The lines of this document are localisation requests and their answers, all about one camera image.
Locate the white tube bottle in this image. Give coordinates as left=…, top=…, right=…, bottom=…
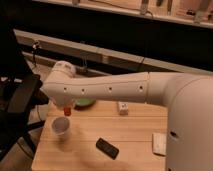
left=118, top=102, right=129, bottom=115

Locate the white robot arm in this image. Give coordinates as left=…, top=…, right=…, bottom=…
left=43, top=61, right=213, bottom=171

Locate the green ceramic bowl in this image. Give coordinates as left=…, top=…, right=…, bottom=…
left=74, top=99, right=95, bottom=108

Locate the white folded sponge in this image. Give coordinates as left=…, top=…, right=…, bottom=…
left=152, top=133, right=166, bottom=156

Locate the black rectangular remote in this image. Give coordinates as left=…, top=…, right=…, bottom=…
left=96, top=138, right=119, bottom=160

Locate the black chair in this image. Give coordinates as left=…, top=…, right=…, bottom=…
left=0, top=26, right=49, bottom=161

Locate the white ceramic cup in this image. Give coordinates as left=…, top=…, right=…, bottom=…
left=51, top=117, right=70, bottom=138

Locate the red orange pepper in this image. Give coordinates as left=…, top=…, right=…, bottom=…
left=63, top=107, right=72, bottom=116

